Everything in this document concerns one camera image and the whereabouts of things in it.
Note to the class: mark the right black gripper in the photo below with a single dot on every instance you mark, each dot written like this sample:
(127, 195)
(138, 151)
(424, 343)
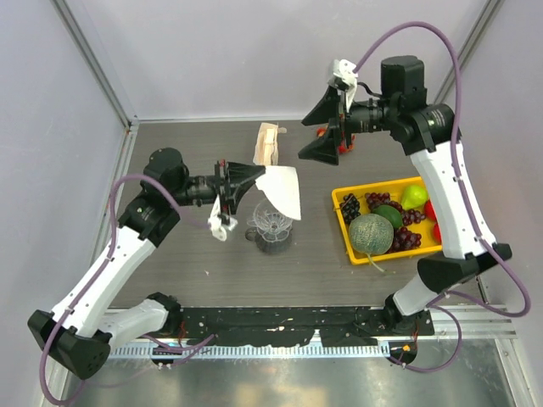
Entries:
(324, 149)

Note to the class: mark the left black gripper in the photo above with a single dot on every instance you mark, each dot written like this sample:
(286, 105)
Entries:
(238, 179)

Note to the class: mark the white paper coffee filter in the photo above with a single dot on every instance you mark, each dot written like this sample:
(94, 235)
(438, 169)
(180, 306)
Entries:
(280, 184)

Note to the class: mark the grey glass coffee server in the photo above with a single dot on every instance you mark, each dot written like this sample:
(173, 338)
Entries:
(276, 247)

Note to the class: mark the clear plastic coffee dripper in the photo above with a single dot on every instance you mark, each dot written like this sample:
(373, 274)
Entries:
(270, 224)

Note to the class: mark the yellow plastic tray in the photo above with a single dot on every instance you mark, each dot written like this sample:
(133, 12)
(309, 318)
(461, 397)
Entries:
(395, 188)

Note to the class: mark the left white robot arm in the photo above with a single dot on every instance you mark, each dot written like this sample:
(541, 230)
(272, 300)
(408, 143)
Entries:
(76, 333)

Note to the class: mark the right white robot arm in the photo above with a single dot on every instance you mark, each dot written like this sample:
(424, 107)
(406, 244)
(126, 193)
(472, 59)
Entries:
(425, 134)

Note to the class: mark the coffee filter paper pack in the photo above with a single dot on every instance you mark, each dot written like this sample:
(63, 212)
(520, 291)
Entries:
(266, 146)

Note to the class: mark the black grape bunch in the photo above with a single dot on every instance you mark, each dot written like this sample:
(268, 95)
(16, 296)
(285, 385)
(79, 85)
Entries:
(349, 208)

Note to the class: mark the green lime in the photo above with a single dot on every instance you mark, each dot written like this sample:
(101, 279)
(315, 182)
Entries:
(391, 214)

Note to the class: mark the green pear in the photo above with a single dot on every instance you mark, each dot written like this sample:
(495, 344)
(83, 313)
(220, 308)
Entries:
(414, 196)

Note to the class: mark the netted green melon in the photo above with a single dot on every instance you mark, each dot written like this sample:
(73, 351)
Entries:
(371, 234)

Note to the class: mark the purple grape bunch upper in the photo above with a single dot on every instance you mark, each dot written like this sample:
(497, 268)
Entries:
(411, 216)

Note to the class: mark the purple grape bunch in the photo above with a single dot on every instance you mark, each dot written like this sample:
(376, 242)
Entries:
(411, 216)
(404, 240)

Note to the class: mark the red apple upper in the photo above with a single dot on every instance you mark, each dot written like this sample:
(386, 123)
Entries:
(429, 211)

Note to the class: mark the red apple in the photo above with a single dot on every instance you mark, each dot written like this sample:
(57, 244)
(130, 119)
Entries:
(429, 211)
(437, 234)

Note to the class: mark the purple grape bunch lower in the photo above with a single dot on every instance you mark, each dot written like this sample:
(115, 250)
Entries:
(404, 240)

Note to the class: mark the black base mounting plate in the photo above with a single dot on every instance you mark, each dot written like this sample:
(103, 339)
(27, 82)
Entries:
(291, 326)

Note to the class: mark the red apple lower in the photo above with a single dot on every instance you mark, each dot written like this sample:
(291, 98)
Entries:
(437, 234)

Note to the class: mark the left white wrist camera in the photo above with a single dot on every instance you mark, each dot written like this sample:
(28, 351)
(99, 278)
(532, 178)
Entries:
(220, 225)

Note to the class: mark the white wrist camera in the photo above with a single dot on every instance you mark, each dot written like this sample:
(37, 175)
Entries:
(220, 225)
(342, 76)

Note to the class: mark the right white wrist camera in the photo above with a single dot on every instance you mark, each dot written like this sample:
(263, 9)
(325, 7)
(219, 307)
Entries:
(342, 76)

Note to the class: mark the white slotted cable duct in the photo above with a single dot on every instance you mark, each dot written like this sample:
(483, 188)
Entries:
(141, 350)

